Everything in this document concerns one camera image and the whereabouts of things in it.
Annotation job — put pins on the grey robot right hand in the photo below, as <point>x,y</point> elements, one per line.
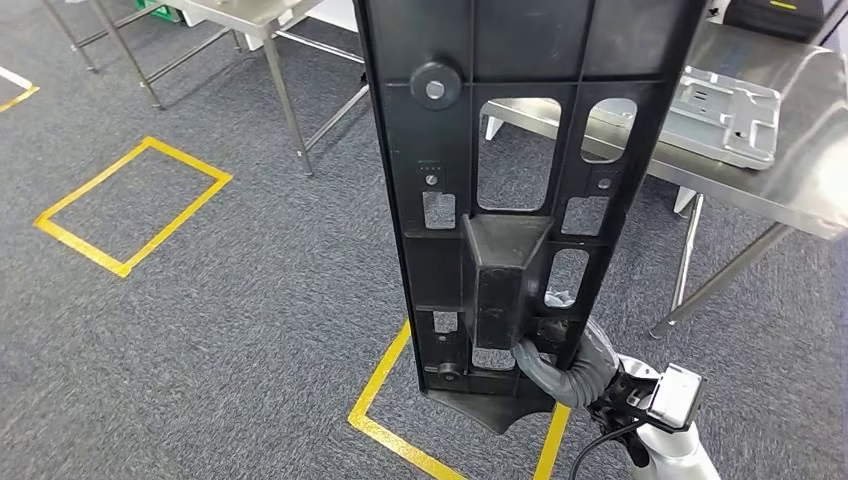
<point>599,348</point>

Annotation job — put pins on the black plastic plate frame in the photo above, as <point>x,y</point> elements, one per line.
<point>430,278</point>

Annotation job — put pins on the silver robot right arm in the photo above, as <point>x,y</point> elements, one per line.
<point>662,454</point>

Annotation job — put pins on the grey metal plate part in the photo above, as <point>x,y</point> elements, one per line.
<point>729,119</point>

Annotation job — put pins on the stainless steel workbench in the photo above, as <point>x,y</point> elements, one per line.
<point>795,132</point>

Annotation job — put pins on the black case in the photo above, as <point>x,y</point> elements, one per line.
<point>768,20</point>

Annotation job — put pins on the green crate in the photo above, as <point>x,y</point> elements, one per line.
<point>159,10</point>

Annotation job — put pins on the steel frame table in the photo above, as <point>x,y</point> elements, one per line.
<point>232,10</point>

